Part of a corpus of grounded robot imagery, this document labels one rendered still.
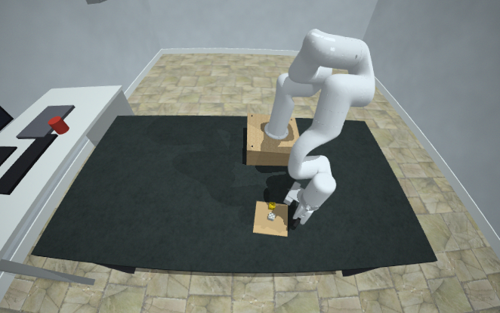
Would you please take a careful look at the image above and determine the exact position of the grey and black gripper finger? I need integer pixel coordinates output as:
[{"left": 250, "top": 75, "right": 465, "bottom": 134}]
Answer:
[{"left": 290, "top": 217, "right": 301, "bottom": 227}]

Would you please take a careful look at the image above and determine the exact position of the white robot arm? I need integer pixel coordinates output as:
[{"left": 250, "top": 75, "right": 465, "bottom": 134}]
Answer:
[{"left": 264, "top": 29, "right": 375, "bottom": 212}]

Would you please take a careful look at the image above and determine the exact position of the beige square mat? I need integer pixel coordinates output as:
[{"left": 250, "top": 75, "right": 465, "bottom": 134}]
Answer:
[{"left": 253, "top": 201, "right": 288, "bottom": 237}]

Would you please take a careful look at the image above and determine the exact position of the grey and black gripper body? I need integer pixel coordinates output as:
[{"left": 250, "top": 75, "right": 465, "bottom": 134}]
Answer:
[{"left": 293, "top": 203, "right": 315, "bottom": 225}]

